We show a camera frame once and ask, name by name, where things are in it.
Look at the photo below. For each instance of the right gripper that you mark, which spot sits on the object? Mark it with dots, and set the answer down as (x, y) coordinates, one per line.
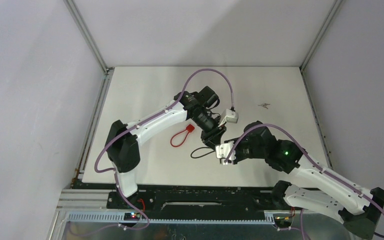
(238, 158)

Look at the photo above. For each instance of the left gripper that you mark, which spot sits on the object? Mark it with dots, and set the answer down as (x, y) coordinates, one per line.
(212, 136)

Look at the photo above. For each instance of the red cable lock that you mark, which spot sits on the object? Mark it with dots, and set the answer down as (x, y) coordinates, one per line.
(178, 139)

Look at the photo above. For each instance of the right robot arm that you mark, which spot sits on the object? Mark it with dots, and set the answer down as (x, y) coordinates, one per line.
(310, 185)

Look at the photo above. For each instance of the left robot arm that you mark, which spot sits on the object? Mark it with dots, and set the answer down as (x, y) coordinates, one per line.
(125, 139)

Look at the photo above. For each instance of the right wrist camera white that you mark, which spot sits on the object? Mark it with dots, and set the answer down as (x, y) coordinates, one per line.
(223, 153)

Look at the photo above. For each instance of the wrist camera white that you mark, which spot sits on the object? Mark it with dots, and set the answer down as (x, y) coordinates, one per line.
(223, 153)
(228, 116)

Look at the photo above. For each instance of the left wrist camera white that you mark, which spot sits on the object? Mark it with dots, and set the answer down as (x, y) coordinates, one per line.
(228, 116)

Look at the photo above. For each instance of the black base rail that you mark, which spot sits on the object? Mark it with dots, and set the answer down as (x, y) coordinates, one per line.
(201, 203)

